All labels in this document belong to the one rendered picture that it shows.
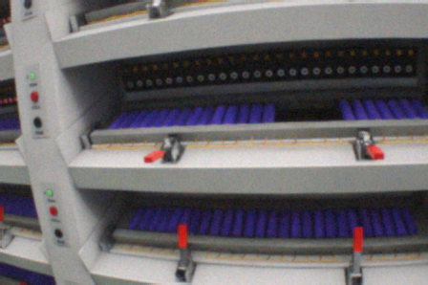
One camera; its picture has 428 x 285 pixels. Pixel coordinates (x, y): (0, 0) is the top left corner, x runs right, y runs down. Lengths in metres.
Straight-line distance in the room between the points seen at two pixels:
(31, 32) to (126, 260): 0.43
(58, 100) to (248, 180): 0.32
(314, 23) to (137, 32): 0.23
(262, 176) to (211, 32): 0.20
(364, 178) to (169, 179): 0.27
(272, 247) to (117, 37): 0.40
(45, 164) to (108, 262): 0.21
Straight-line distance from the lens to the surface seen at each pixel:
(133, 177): 0.49
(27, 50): 0.58
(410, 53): 0.59
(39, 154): 0.58
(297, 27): 0.41
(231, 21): 0.42
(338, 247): 0.54
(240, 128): 0.46
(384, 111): 0.52
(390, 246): 0.56
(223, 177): 0.44
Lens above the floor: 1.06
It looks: 10 degrees down
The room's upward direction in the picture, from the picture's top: 4 degrees counter-clockwise
